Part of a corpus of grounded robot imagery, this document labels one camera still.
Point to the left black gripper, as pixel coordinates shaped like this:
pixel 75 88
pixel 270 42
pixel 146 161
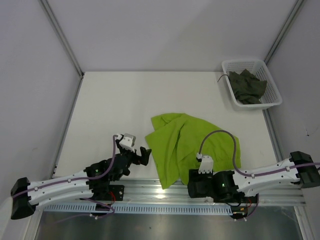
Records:
pixel 138 160

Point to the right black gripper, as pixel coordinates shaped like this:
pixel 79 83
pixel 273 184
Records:
pixel 194 175

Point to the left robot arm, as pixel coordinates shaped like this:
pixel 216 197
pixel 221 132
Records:
pixel 91 183

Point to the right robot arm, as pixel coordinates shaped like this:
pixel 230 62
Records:
pixel 236 186

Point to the dark olive shorts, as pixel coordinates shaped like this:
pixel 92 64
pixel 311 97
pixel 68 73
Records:
pixel 246 87

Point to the white plastic basket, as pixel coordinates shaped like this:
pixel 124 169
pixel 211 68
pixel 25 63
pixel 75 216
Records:
pixel 258 68

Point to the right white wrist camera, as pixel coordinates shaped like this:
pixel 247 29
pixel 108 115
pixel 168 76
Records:
pixel 206 164

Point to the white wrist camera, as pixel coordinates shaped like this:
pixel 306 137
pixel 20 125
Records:
pixel 127 142
pixel 206 164

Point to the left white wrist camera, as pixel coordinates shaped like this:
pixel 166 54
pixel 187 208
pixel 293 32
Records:
pixel 127 142

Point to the aluminium mounting rail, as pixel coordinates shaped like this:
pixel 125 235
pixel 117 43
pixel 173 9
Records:
pixel 149 191

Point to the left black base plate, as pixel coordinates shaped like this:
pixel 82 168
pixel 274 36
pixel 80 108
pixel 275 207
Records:
pixel 112 192

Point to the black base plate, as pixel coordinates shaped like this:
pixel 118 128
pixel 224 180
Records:
pixel 250 200
pixel 112 192

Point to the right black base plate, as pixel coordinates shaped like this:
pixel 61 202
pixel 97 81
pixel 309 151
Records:
pixel 250 200

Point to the white slotted cable duct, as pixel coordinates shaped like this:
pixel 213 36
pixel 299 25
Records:
pixel 130 208

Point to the left aluminium corner post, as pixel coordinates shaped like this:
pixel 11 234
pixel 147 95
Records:
pixel 48 11

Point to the aluminium corner post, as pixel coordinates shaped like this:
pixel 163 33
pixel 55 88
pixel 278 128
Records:
pixel 284 30
pixel 48 11

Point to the right aluminium corner post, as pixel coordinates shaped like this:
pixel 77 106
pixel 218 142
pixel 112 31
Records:
pixel 284 30

